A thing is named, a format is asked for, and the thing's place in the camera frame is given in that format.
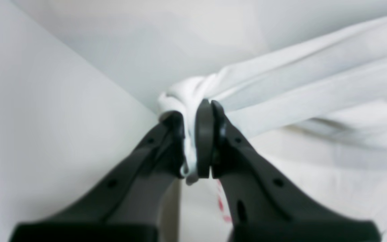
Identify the red tape rectangle marking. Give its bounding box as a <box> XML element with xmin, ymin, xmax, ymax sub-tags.
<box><xmin>216</xmin><ymin>179</ymin><xmax>232</xmax><ymax>224</ymax></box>

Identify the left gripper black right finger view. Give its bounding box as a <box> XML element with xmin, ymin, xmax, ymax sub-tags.
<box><xmin>195</xmin><ymin>99</ymin><xmax>382</xmax><ymax>242</ymax></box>

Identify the white T-shirt with yellow print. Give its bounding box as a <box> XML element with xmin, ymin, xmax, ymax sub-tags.
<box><xmin>158</xmin><ymin>17</ymin><xmax>387</xmax><ymax>183</ymax></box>

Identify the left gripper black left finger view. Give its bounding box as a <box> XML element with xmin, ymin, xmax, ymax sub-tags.
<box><xmin>10</xmin><ymin>112</ymin><xmax>184</xmax><ymax>242</ymax></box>

